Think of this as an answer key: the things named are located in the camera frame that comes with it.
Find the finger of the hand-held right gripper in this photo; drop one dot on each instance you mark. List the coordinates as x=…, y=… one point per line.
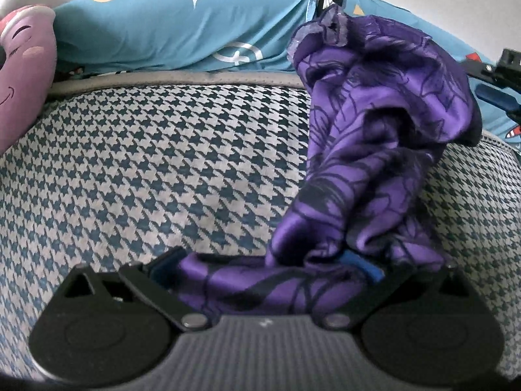
x=508, y=61
x=494, y=95

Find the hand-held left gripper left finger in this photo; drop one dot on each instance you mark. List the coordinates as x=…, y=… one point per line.
x=163, y=269

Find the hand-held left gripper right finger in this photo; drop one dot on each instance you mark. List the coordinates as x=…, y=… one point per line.
x=362, y=266

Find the purple floral garment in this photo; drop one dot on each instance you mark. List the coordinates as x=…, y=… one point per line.
x=366, y=150

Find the houndstooth bed mat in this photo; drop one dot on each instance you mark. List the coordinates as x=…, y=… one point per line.
x=142, y=163

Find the teal printed blanket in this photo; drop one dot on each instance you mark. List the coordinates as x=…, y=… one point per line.
x=163, y=28

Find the purple moon plush pillow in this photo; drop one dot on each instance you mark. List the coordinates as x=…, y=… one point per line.
x=24, y=69

